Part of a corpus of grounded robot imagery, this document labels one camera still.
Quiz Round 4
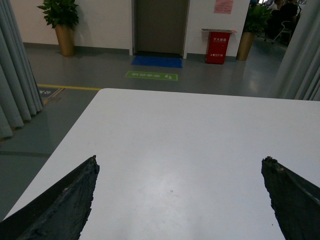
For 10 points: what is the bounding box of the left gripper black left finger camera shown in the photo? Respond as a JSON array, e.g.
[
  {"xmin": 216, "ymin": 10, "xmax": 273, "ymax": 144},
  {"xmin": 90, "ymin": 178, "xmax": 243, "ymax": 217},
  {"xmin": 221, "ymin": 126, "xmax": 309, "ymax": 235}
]
[{"xmin": 0, "ymin": 156, "xmax": 100, "ymax": 240}]

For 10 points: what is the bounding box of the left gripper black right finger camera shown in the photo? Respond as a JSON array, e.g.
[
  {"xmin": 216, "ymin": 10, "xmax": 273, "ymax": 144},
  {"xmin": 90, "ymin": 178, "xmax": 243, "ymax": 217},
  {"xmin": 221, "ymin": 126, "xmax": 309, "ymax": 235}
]
[{"xmin": 261, "ymin": 156, "xmax": 320, "ymax": 240}]

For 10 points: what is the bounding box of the dark floor sign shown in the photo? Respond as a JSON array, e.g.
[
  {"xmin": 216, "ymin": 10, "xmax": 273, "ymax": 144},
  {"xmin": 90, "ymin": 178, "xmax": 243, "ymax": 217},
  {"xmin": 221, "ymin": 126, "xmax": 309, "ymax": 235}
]
[{"xmin": 38, "ymin": 87, "xmax": 64, "ymax": 105}]

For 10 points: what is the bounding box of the right grey curtain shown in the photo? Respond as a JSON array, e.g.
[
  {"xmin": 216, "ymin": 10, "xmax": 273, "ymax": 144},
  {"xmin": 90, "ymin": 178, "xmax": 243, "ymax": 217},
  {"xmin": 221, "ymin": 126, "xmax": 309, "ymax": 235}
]
[{"xmin": 267, "ymin": 0, "xmax": 320, "ymax": 101}]

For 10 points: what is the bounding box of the grey curtain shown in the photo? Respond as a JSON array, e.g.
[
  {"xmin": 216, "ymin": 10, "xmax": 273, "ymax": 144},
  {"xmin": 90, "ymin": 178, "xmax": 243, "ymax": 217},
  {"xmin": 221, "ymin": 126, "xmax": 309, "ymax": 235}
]
[
  {"xmin": 267, "ymin": 0, "xmax": 320, "ymax": 101},
  {"xmin": 0, "ymin": 0, "xmax": 44, "ymax": 139}
]

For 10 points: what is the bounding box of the left grey curtain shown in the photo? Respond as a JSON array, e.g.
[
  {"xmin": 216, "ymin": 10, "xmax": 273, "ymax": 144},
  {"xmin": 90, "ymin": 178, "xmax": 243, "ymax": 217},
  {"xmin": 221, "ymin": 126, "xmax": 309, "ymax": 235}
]
[{"xmin": 0, "ymin": 0, "xmax": 44, "ymax": 139}]

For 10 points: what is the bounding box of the green floor sign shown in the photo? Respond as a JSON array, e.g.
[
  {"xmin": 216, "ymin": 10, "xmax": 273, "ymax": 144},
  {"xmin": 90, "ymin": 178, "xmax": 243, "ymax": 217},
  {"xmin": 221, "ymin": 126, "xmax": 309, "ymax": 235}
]
[{"xmin": 125, "ymin": 71, "xmax": 179, "ymax": 81}]

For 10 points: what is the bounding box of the right potted plant gold pot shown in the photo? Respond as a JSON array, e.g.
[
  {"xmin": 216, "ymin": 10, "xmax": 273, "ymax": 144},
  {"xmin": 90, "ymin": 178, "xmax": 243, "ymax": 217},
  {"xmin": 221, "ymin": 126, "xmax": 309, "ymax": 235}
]
[{"xmin": 235, "ymin": 4, "xmax": 273, "ymax": 62}]

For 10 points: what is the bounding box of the potted plant gold pot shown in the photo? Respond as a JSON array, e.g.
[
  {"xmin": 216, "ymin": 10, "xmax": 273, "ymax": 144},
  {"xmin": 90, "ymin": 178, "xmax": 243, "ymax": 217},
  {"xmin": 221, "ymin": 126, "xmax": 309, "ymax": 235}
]
[
  {"xmin": 36, "ymin": 0, "xmax": 80, "ymax": 57},
  {"xmin": 235, "ymin": 4, "xmax": 273, "ymax": 62}
]

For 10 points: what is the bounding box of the white chair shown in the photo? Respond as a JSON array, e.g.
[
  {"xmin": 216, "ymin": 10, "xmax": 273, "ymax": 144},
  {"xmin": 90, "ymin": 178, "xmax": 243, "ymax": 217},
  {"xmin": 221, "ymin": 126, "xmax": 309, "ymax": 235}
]
[{"xmin": 271, "ymin": 20, "xmax": 292, "ymax": 45}]

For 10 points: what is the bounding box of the blue floor mat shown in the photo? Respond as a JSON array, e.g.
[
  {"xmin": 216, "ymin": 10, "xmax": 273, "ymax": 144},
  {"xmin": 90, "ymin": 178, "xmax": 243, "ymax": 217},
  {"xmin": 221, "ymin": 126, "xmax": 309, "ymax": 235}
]
[{"xmin": 131, "ymin": 55, "xmax": 183, "ymax": 68}]

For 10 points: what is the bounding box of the red fire extinguisher box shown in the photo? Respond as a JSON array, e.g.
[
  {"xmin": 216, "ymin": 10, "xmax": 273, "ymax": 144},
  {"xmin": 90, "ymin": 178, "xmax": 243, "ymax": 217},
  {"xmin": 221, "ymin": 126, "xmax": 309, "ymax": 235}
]
[{"xmin": 201, "ymin": 28, "xmax": 236, "ymax": 65}]

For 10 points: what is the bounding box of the seated person in black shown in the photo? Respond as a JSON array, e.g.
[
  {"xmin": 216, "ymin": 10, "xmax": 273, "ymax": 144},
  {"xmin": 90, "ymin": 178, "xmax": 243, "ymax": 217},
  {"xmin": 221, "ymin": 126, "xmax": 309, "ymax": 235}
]
[{"xmin": 266, "ymin": 0, "xmax": 298, "ymax": 42}]

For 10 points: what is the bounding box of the left potted plant gold pot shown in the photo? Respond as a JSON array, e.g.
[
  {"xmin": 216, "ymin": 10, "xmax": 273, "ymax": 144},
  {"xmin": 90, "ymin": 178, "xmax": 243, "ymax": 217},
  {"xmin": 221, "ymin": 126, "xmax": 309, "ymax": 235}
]
[{"xmin": 36, "ymin": 0, "xmax": 80, "ymax": 57}]

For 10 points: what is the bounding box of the grey door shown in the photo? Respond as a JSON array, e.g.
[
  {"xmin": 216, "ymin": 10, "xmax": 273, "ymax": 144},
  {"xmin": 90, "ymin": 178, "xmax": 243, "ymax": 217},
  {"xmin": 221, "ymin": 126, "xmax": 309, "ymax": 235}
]
[{"xmin": 132, "ymin": 0, "xmax": 190, "ymax": 58}]

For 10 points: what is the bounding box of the pink wall notice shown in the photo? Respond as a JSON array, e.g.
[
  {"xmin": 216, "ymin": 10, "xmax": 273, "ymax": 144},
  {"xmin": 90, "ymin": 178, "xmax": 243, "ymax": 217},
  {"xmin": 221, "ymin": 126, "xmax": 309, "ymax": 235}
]
[{"xmin": 214, "ymin": 0, "xmax": 234, "ymax": 14}]

